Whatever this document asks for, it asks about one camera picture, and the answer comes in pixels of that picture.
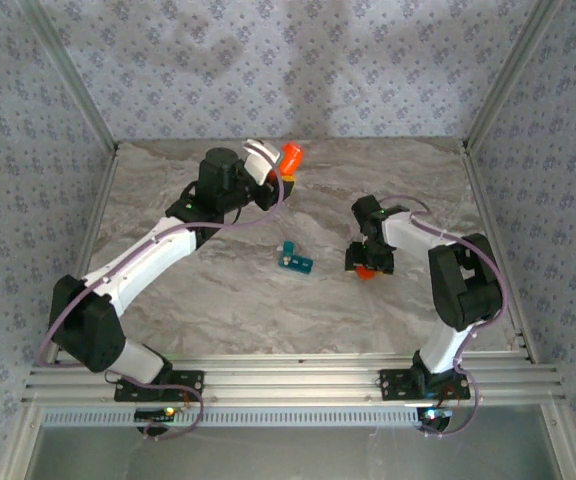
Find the orange pill bottle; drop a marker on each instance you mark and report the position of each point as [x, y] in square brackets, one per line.
[292, 157]

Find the teal pill organizer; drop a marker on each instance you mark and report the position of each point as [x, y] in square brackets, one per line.
[304, 266]

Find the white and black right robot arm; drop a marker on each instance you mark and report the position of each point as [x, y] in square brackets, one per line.
[418, 232]

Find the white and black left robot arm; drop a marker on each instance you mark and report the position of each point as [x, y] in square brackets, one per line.
[158, 250]

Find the small circuit board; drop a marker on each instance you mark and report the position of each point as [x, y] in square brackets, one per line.
[435, 414]
[155, 414]

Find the grey metal panel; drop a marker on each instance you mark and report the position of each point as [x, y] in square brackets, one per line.
[293, 455]

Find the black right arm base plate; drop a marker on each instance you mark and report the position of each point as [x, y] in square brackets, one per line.
[393, 385]

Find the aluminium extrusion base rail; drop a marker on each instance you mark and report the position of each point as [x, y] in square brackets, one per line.
[293, 382]

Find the aluminium corner post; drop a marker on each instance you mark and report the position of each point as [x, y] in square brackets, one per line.
[510, 75]
[72, 75]

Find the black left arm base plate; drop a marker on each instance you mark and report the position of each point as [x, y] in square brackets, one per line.
[128, 395]

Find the aluminium frame leg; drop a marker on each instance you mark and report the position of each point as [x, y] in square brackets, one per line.
[20, 450]
[565, 450]

